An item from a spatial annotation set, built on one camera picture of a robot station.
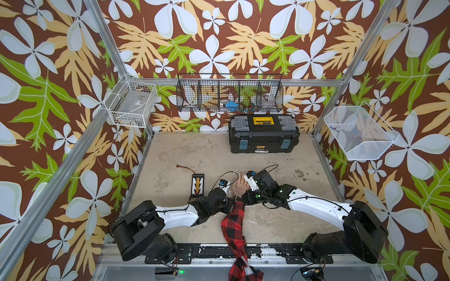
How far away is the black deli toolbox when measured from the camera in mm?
994

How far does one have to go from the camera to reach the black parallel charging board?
92 centimetres

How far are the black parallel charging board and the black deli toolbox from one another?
0.27 meters
